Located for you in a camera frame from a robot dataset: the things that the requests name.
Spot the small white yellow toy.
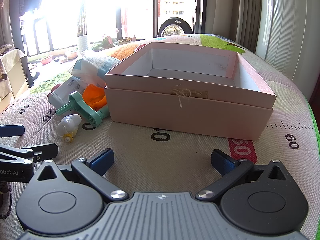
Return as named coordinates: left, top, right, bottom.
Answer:
left=55, top=114, right=82, bottom=143

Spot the pink cardboard box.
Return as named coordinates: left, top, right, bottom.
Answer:
left=104, top=42, right=277, bottom=141

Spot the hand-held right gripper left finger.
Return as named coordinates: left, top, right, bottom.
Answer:
left=30, top=149, right=129, bottom=203

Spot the white tower air conditioner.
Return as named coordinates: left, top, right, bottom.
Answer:
left=256, top=0, right=320, bottom=103

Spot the tall green plant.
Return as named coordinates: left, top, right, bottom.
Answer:
left=76, top=0, right=88, bottom=37

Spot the black window frame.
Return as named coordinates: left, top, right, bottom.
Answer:
left=19, top=0, right=199, bottom=57

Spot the grey curtain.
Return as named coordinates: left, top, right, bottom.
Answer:
left=207, top=0, right=262, bottom=54

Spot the orange plastic toy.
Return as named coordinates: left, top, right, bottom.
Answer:
left=82, top=84, right=108, bottom=111

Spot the white printed card package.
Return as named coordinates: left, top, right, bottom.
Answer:
left=47, top=77, right=88, bottom=111

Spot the green plastic crank toy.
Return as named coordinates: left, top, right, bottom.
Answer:
left=56, top=91, right=110, bottom=130

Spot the blue white soft packet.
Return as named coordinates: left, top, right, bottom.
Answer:
left=66, top=54, right=123, bottom=81

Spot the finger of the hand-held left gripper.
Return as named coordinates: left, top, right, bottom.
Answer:
left=0, top=143, right=59, bottom=166
left=0, top=124, right=25, bottom=138

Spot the chair with beige cloth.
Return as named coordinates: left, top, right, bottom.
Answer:
left=0, top=44, right=40, bottom=100

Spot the flowering potted plant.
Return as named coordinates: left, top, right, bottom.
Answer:
left=91, top=35, right=117, bottom=52

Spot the white ribbed plant pot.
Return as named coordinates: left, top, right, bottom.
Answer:
left=76, top=35, right=89, bottom=55

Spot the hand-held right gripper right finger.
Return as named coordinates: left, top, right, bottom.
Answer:
left=196, top=149, right=294, bottom=202

